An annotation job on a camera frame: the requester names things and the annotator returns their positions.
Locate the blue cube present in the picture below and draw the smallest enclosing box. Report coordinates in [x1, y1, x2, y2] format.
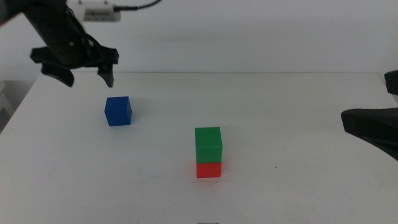
[104, 96, 133, 127]

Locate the green cube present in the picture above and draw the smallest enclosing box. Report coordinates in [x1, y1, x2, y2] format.
[194, 126, 223, 164]

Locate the red cube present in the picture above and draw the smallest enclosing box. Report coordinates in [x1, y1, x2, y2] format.
[195, 162, 223, 179]

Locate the thin black left gripper cable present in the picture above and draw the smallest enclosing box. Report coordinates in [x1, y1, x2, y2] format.
[65, 7, 106, 65]

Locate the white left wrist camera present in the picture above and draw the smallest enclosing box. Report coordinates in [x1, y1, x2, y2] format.
[66, 0, 123, 23]

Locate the braided black left camera cable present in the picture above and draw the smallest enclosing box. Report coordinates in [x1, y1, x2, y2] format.
[113, 0, 163, 12]

